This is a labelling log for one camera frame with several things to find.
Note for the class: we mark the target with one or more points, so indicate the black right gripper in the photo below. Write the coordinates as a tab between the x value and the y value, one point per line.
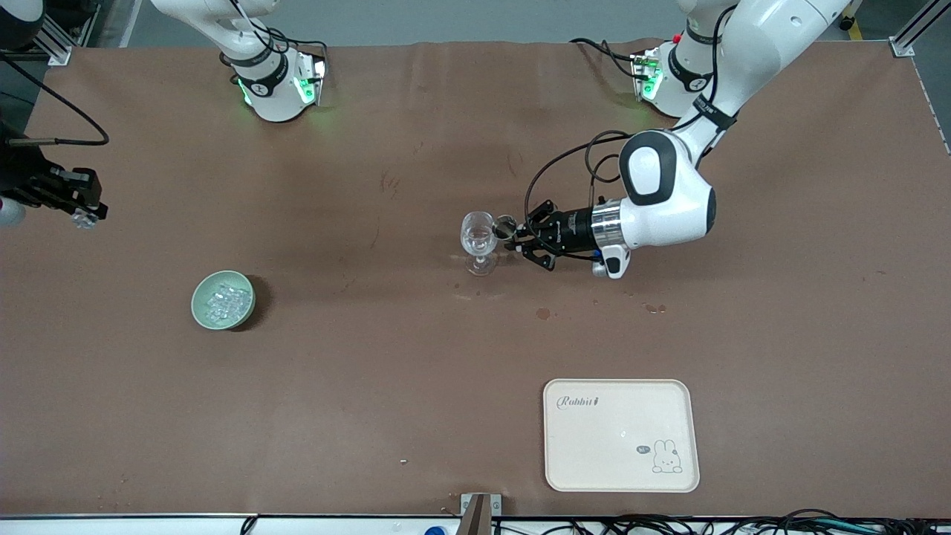
24	178

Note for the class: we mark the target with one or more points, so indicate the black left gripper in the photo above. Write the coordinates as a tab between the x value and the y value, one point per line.
570	227

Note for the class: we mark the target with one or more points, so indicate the steel double jigger cup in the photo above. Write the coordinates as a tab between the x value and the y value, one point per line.
507	225

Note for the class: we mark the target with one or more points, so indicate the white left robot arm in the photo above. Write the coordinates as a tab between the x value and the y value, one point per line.
669	215

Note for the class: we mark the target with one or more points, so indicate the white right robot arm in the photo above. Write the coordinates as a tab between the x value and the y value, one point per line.
267	89

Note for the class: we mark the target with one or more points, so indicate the clear stemmed wine glass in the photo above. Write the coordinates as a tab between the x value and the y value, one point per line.
475	236

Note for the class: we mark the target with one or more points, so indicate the clear ice cubes heap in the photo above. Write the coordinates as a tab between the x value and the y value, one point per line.
225	302

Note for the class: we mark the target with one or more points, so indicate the aluminium table corner profile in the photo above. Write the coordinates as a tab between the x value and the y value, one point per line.
910	33
58	46

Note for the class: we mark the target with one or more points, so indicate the pale green ceramic bowl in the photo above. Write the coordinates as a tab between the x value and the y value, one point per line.
200	308

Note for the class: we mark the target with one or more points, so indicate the brown table cover mat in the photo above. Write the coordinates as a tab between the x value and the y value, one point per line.
371	371

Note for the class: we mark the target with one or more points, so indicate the cream rabbit print tray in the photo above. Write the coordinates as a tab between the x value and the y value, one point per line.
617	438

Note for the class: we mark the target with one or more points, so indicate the small blue cap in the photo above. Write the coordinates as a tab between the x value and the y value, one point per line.
437	530

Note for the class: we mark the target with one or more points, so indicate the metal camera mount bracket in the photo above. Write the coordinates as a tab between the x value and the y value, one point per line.
479	513

